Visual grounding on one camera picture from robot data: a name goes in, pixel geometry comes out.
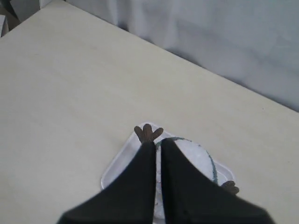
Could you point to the white rectangular tray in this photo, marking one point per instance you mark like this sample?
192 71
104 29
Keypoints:
127 153

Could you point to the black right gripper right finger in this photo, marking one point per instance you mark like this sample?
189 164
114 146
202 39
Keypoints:
189 197

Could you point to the green knitted scarf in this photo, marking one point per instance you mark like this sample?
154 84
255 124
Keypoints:
198 157

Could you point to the white backdrop curtain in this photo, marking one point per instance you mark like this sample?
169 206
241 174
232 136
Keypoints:
222 51

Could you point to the white fluffy snowman plush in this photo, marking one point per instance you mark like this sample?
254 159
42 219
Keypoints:
146 134

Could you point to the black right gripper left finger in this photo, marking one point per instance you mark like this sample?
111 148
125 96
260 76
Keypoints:
129 199

